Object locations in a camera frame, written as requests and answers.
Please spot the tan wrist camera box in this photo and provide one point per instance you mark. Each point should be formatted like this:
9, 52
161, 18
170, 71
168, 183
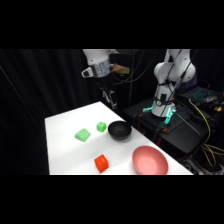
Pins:
120, 70

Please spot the pink bowl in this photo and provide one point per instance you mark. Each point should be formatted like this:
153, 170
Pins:
150, 160

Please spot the black robot stand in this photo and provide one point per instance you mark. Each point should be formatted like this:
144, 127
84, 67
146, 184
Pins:
180, 131

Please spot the black bowl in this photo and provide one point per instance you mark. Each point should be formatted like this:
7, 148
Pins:
119, 130

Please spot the small yellow plug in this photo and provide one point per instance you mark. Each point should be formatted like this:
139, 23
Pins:
217, 109

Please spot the black curtain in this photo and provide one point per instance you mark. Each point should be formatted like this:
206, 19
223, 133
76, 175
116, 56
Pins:
36, 83

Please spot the small green cube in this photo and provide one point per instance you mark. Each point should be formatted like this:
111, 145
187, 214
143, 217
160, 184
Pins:
101, 126

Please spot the red cube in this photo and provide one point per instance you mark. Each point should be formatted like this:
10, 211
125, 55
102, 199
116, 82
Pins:
101, 163

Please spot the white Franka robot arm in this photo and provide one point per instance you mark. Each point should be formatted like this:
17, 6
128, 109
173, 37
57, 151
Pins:
173, 68

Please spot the flat green block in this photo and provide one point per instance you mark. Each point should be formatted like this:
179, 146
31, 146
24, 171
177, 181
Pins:
82, 135

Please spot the black laptop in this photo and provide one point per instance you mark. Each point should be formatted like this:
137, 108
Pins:
200, 94

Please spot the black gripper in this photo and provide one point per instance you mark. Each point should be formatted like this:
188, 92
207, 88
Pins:
105, 84

